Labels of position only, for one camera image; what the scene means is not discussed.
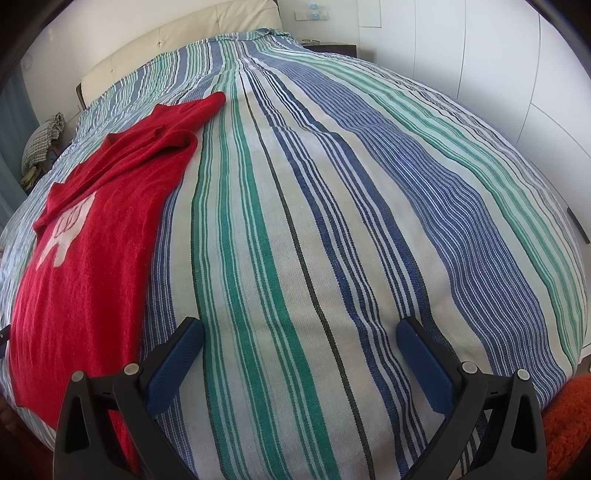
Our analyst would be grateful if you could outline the striped bed cover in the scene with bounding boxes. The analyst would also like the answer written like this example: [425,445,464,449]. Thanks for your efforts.
[0,28,586,480]

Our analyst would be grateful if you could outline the checkered pillow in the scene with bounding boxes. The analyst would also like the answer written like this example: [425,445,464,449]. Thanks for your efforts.
[22,112,66,168]

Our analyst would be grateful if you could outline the dark wooden nightstand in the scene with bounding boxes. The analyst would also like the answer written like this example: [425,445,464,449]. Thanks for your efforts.
[304,43,359,59]

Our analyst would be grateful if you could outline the orange fleece garment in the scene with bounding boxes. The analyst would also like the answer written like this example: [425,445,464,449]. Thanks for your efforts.
[540,377,591,480]

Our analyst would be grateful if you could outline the wall socket panel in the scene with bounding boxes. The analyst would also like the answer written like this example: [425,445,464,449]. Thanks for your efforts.
[293,4,331,21]

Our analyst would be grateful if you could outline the red knit sweater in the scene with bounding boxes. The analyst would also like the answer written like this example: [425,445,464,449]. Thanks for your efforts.
[8,91,226,480]

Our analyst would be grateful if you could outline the cream padded headboard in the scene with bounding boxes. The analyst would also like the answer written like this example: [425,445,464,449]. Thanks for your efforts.
[76,0,283,109]

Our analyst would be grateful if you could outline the white wardrobe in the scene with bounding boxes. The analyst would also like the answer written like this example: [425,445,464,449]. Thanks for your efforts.
[358,0,591,352]

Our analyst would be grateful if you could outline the blue curtain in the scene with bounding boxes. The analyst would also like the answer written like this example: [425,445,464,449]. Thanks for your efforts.
[0,65,40,195]

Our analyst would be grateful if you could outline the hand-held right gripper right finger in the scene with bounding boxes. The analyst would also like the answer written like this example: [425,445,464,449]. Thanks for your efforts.
[396,316,548,480]

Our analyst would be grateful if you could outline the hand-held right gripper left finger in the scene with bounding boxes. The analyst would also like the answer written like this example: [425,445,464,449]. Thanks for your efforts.
[53,316,205,480]

